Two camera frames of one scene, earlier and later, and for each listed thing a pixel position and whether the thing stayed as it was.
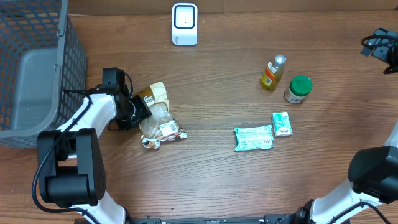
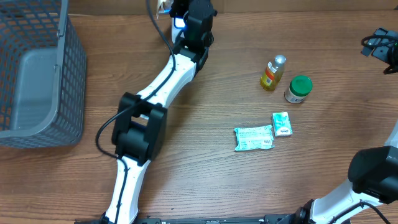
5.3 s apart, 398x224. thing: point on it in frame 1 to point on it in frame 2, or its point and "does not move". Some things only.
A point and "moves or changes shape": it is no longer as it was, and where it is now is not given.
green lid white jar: [300, 86] does not move
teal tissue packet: [254, 137] does not move
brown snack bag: [158, 126] moves or changes shape
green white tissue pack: [282, 124] does not move
